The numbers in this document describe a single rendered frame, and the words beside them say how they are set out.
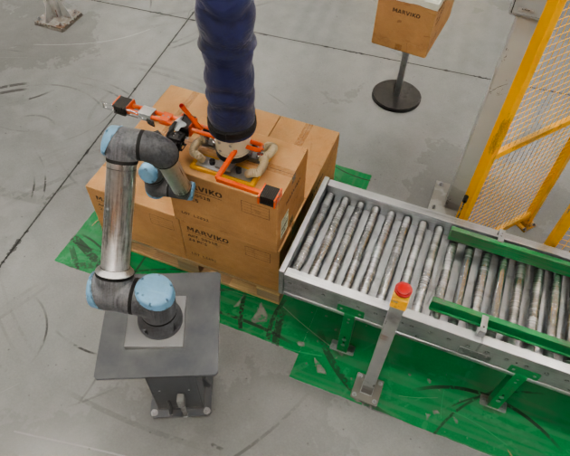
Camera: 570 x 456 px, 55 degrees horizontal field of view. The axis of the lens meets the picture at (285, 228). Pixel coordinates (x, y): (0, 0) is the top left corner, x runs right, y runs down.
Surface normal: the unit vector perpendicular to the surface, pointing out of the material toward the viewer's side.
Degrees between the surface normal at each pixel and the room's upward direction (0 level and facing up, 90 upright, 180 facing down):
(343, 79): 0
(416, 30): 90
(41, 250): 0
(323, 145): 0
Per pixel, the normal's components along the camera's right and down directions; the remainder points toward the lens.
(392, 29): -0.45, 0.70
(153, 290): 0.18, -0.56
